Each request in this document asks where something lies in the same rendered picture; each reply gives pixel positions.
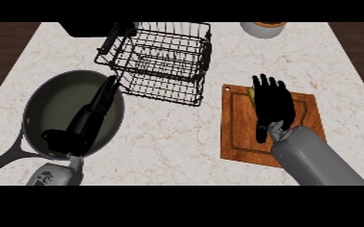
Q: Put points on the yellow-green pear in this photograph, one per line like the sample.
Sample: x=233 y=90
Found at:
x=252 y=95

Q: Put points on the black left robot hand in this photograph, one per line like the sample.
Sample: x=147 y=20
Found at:
x=85 y=121

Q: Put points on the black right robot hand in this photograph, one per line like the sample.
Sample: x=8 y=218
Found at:
x=273 y=105

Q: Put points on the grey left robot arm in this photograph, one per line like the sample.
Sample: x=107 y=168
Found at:
x=60 y=173

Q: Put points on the grey pot with orange contents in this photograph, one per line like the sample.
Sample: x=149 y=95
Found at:
x=263 y=29

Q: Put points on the black appliance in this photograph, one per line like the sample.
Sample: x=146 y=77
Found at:
x=96 y=29

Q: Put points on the dark grey frying pan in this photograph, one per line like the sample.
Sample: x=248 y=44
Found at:
x=72 y=115

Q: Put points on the brown wooden cutting board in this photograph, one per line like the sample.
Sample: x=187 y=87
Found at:
x=239 y=125

